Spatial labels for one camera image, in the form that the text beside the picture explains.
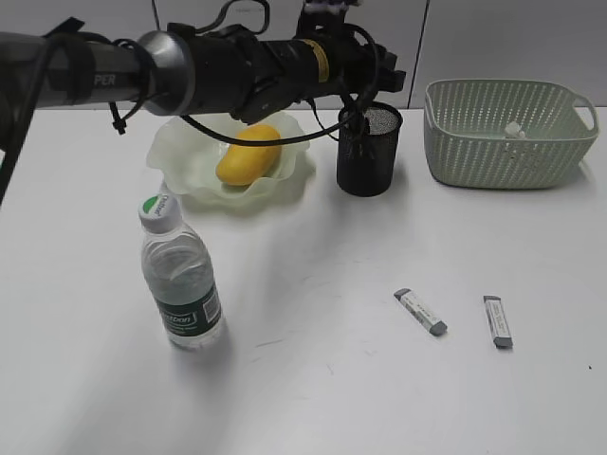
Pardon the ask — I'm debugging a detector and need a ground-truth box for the clear water bottle green label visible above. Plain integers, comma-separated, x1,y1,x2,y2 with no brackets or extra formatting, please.
138,192,224,350

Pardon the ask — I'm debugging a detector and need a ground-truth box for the yellow mango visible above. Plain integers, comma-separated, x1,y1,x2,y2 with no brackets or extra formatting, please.
215,124,282,187

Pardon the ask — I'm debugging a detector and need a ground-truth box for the grey eraser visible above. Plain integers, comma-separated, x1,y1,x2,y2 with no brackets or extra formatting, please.
394,288,448,337
483,296,513,350

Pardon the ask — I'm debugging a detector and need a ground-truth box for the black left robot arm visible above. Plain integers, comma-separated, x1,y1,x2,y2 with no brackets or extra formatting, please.
1,1,406,167

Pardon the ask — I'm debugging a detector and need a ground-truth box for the waste paper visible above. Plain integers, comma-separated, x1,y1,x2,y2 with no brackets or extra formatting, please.
504,121,526,139

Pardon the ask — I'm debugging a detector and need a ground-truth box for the black mesh pen holder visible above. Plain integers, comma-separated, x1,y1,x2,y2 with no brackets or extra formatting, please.
337,101,403,197

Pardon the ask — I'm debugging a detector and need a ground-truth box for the translucent green wavy plate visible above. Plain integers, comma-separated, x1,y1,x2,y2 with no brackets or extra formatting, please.
146,118,310,203

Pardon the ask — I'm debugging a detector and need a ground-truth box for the green plastic basket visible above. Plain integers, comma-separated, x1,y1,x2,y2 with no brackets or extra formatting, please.
424,79,599,191

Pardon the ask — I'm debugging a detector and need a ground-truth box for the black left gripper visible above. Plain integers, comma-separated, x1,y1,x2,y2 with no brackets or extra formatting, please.
295,1,406,100

